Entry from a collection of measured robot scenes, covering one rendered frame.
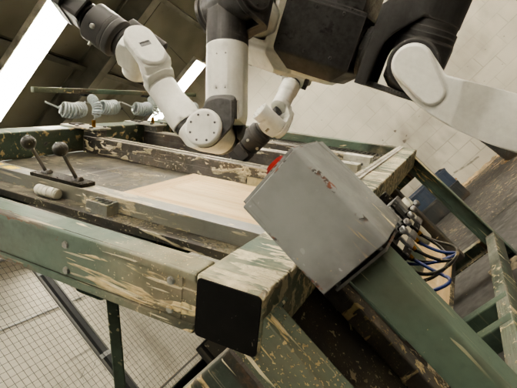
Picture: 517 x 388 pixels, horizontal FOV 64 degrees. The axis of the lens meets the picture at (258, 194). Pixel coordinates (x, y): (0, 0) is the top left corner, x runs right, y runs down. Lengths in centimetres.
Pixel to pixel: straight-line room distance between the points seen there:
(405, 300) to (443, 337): 6
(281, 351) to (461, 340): 24
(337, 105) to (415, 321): 606
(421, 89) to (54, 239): 80
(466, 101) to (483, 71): 569
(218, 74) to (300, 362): 56
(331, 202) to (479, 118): 53
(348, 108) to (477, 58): 184
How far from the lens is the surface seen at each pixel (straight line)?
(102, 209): 108
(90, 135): 188
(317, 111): 661
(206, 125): 84
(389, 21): 102
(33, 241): 94
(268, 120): 143
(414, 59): 97
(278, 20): 102
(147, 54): 95
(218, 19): 93
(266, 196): 57
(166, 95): 92
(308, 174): 54
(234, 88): 87
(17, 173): 137
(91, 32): 103
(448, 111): 97
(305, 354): 66
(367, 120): 650
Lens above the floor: 82
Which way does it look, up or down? 10 degrees up
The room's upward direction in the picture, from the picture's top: 43 degrees counter-clockwise
